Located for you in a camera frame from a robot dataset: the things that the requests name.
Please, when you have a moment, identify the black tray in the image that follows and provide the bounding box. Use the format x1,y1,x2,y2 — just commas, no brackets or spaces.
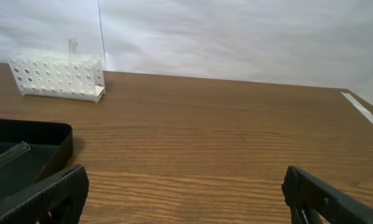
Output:
0,118,74,200

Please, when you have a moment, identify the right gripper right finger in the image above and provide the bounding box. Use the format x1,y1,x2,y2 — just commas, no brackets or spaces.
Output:
281,165,373,224

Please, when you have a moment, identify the clear test tube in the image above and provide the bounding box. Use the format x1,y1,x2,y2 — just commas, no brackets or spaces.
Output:
67,37,79,60
0,141,31,177

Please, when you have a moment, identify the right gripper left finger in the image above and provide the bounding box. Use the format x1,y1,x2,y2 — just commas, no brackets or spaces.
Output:
0,164,90,224

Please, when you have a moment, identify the white test tube rack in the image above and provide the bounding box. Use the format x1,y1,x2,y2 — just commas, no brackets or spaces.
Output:
7,48,106,104

